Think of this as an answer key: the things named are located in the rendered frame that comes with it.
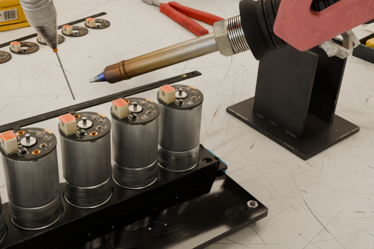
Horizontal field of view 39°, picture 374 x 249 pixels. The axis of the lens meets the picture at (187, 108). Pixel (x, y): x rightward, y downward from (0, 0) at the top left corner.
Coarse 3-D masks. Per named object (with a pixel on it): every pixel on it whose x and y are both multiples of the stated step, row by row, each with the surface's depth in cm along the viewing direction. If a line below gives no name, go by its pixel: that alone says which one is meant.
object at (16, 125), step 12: (192, 72) 31; (156, 84) 29; (168, 84) 29; (108, 96) 28; (120, 96) 28; (60, 108) 27; (72, 108) 27; (84, 108) 27; (24, 120) 26; (36, 120) 26; (0, 132) 25
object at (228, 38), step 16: (224, 32) 21; (240, 32) 20; (176, 48) 22; (192, 48) 22; (208, 48) 21; (224, 48) 21; (240, 48) 21; (112, 64) 23; (128, 64) 22; (144, 64) 22; (160, 64) 22; (112, 80) 23
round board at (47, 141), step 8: (24, 128) 25; (32, 128) 25; (40, 128) 25; (24, 136) 24; (32, 136) 24; (40, 136) 24; (48, 136) 24; (0, 144) 24; (40, 144) 24; (48, 144) 24; (56, 144) 24; (16, 152) 23; (24, 152) 23; (40, 152) 23; (48, 152) 24; (16, 160) 23; (24, 160) 23
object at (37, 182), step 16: (32, 144) 24; (32, 160) 23; (48, 160) 24; (16, 176) 24; (32, 176) 24; (48, 176) 24; (16, 192) 24; (32, 192) 24; (48, 192) 24; (16, 208) 25; (32, 208) 24; (48, 208) 25; (16, 224) 25; (32, 224) 25; (48, 224) 25
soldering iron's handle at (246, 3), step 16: (272, 0) 20; (320, 0) 19; (336, 0) 19; (240, 16) 20; (256, 16) 20; (272, 16) 20; (256, 32) 20; (272, 32) 20; (256, 48) 20; (272, 48) 20
